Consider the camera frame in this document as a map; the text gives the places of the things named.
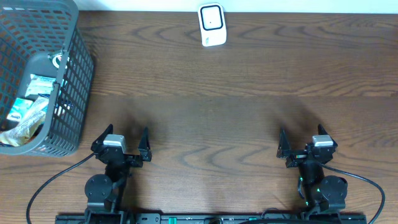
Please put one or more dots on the mint green wipes packet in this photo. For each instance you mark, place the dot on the mint green wipes packet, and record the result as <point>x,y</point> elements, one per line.
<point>40,85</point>

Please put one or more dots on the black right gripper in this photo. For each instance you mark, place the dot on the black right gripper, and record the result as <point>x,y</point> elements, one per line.
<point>296,156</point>

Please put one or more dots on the dark green Zam-Buk tin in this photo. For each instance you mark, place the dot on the dark green Zam-Buk tin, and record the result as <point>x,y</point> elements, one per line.
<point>56,58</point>

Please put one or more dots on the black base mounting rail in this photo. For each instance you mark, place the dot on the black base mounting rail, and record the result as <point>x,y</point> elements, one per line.
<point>155,218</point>

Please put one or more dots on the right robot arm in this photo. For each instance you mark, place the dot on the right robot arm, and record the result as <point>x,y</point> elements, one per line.
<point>324,195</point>

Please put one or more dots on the white barcode scanner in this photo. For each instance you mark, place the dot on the white barcode scanner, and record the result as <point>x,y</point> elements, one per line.
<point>212,24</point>

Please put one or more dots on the grey plastic mesh basket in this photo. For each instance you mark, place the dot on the grey plastic mesh basket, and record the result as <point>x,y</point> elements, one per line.
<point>30,30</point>

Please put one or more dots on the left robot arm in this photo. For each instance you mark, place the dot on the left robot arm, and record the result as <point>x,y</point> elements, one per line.
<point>105,191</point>

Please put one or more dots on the cream blue chips bag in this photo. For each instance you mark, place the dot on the cream blue chips bag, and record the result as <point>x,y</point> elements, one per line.
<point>28,125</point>

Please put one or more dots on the teal Kleenex tissue pack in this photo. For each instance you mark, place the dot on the teal Kleenex tissue pack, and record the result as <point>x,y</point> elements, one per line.
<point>19,109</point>

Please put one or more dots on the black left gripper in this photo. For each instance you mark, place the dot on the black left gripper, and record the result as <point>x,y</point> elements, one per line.
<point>147,157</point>

